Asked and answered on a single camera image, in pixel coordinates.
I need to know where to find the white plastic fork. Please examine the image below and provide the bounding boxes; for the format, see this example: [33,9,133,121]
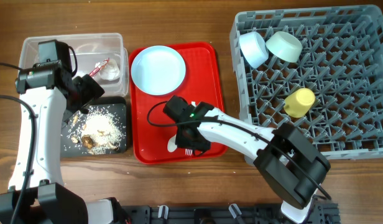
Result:
[185,149,193,156]

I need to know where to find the white plastic spoon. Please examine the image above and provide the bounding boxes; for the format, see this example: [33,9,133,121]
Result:
[167,136,177,152]

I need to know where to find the rice and food scraps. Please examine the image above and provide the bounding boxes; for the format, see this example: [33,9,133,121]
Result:
[63,108,126,156]

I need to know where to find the red ketchup packet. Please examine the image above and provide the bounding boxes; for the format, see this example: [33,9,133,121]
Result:
[89,58,110,77]

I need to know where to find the white napkin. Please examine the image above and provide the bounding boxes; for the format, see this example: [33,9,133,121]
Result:
[99,59,120,81]

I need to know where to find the light blue plate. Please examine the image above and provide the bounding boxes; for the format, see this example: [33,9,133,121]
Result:
[131,45,187,96]

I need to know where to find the light blue bowl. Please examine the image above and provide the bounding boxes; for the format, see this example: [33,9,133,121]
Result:
[239,32,269,68]

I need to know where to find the yellow plastic cup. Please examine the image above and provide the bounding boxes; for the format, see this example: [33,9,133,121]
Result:
[284,88,316,118]

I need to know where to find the mint green bowl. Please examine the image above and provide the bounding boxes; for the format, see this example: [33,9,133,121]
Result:
[265,31,303,63]

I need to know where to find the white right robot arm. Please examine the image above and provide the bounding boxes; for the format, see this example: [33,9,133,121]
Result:
[163,96,331,223]

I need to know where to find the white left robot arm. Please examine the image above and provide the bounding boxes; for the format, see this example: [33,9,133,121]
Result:
[0,39,122,223]

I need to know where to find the black food waste tray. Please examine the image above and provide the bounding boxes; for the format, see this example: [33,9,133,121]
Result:
[60,96,128,158]

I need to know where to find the clear plastic waste bin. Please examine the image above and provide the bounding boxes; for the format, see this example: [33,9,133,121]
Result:
[19,33,129,97]

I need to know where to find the grey dishwasher rack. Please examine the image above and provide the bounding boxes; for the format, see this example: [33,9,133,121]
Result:
[229,5,383,159]

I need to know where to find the red serving tray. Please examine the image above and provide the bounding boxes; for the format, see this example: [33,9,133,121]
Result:
[129,42,227,165]

